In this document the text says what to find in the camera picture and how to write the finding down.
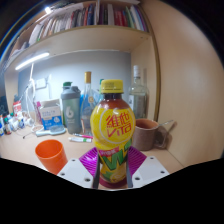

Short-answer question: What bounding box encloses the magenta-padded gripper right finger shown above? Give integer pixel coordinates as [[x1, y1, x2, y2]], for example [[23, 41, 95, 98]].
[[126, 145, 170, 189]]

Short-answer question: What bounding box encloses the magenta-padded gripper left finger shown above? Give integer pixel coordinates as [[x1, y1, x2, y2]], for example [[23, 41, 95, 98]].
[[57, 147, 101, 190]]

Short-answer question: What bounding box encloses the yellow drink bottle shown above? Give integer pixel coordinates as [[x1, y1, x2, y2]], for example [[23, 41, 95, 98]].
[[89, 79, 137, 189]]

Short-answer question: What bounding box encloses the orange plastic cup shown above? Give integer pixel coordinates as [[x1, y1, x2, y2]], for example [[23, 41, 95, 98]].
[[34, 139, 69, 176]]

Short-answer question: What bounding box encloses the white marker tube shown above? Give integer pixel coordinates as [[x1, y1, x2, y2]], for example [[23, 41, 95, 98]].
[[68, 136, 93, 144]]

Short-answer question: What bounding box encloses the brown mug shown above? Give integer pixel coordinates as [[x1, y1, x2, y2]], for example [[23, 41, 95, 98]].
[[132, 118, 174, 152]]

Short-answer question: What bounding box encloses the pink pen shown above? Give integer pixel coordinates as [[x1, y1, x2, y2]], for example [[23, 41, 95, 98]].
[[72, 133, 94, 139]]

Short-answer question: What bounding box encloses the light blue hairbrush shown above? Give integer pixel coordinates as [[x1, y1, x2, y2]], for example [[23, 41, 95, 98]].
[[34, 127, 67, 138]]

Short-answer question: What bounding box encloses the grey shaker bottle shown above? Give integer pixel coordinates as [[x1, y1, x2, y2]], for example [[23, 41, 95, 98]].
[[60, 84, 83, 135]]

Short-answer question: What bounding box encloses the white and blue carton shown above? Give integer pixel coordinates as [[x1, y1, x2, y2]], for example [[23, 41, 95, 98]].
[[39, 98, 64, 131]]

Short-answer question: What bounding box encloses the clear bottle with gold cap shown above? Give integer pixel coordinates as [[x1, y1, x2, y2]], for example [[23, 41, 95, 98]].
[[79, 71, 99, 136]]

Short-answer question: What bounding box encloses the magenta pouch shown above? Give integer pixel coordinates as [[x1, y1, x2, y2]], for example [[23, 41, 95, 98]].
[[34, 100, 43, 124]]

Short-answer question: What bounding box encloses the tall clear glass bottle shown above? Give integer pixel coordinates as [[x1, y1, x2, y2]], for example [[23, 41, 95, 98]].
[[128, 64, 150, 120]]

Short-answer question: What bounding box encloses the clear bottle with green cap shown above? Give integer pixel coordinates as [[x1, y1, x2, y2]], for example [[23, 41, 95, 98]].
[[97, 78, 106, 102]]

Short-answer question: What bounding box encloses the red and white canister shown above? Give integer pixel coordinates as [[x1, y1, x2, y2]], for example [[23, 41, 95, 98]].
[[12, 100, 23, 118]]

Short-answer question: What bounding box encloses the wooden shelf unit with books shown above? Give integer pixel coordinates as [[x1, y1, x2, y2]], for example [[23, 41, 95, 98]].
[[6, 0, 151, 56]]

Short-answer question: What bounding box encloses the white wall socket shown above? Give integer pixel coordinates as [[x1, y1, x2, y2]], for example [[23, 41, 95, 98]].
[[34, 78, 48, 90]]

